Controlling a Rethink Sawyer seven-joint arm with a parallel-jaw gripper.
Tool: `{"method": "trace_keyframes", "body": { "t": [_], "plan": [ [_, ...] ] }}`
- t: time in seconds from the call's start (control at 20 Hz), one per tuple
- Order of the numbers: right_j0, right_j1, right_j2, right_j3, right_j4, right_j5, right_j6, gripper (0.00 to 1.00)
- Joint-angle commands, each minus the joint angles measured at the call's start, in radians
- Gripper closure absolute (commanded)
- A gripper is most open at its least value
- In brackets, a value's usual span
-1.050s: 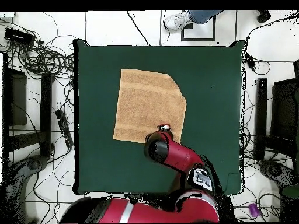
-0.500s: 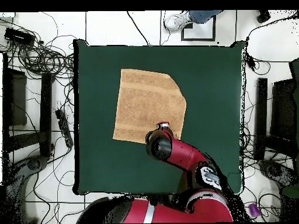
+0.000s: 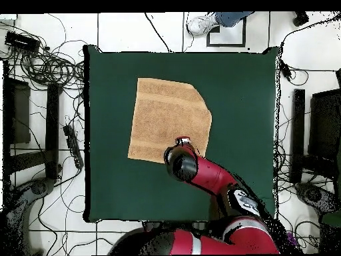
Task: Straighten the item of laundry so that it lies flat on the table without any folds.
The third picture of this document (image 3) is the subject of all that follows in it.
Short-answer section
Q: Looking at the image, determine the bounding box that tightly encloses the tan terry towel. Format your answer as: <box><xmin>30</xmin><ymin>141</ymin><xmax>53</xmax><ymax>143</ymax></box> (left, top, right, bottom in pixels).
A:
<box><xmin>127</xmin><ymin>77</ymin><xmax>213</xmax><ymax>165</ymax></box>

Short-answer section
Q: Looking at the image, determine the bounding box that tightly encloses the flat black box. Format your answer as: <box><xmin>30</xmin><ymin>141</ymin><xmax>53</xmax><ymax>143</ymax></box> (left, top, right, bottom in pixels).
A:
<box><xmin>4</xmin><ymin>31</ymin><xmax>41</xmax><ymax>53</ymax></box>

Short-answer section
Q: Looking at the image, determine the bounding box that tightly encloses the dark green table cloth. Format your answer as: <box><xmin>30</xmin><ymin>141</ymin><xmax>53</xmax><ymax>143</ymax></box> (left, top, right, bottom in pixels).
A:
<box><xmin>81</xmin><ymin>45</ymin><xmax>280</xmax><ymax>224</ymax></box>

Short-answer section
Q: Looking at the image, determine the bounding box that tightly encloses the black power strip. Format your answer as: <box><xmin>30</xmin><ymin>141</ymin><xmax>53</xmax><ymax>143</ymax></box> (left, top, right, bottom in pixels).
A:
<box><xmin>63</xmin><ymin>125</ymin><xmax>85</xmax><ymax>169</ymax></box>

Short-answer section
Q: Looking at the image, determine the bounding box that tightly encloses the person's foot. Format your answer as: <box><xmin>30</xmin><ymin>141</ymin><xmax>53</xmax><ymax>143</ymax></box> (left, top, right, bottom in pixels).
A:
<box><xmin>186</xmin><ymin>13</ymin><xmax>222</xmax><ymax>37</ymax></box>

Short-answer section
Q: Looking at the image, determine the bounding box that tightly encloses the black plug adapter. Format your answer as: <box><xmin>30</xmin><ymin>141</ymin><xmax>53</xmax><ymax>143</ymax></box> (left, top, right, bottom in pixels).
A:
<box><xmin>279</xmin><ymin>59</ymin><xmax>292</xmax><ymax>82</ymax></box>

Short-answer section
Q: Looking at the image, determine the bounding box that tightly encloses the person's leg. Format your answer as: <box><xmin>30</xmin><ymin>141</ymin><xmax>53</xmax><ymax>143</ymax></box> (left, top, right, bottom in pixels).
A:
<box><xmin>214</xmin><ymin>11</ymin><xmax>255</xmax><ymax>28</ymax></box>

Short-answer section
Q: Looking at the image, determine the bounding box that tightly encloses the black stand base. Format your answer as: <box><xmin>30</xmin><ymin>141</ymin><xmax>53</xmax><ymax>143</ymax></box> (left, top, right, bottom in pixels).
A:
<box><xmin>294</xmin><ymin>182</ymin><xmax>341</xmax><ymax>254</ymax></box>
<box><xmin>5</xmin><ymin>177</ymin><xmax>57</xmax><ymax>255</ymax></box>

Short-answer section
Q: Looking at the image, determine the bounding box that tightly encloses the small black object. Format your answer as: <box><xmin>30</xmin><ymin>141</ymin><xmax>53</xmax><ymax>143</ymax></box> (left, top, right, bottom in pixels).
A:
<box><xmin>293</xmin><ymin>11</ymin><xmax>310</xmax><ymax>27</ymax></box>

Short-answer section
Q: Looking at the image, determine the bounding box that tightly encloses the thick black cable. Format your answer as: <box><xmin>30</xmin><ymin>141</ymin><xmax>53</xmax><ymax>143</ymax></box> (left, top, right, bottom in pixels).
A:
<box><xmin>145</xmin><ymin>12</ymin><xmax>171</xmax><ymax>53</ymax></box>

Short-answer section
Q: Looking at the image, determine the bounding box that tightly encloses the black metal frame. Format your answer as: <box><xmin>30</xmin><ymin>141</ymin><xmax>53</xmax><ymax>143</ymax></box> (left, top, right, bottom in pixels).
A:
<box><xmin>2</xmin><ymin>61</ymin><xmax>63</xmax><ymax>182</ymax></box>
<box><xmin>290</xmin><ymin>67</ymin><xmax>341</xmax><ymax>185</ymax></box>

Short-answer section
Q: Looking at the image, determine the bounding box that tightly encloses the tangle of black cables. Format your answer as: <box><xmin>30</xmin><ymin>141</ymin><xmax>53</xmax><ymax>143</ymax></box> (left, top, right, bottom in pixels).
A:
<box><xmin>15</xmin><ymin>47</ymin><xmax>86</xmax><ymax>90</ymax></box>

